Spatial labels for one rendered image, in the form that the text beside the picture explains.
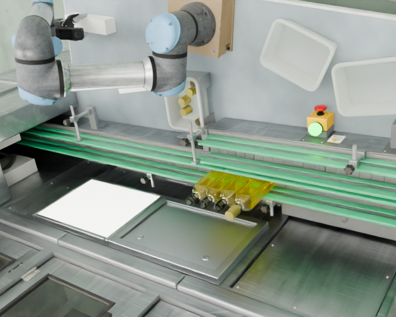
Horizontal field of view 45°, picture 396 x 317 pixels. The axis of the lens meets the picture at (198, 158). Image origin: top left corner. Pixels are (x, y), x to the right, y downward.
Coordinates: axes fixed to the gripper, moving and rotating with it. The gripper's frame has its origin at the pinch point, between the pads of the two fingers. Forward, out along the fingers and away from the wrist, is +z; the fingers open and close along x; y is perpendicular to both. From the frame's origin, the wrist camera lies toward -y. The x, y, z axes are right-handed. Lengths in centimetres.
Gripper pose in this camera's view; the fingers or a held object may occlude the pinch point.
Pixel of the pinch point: (87, 23)
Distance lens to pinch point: 219.6
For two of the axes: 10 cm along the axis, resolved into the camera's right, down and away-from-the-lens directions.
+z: 5.6, -4.2, 7.1
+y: -8.3, -2.5, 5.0
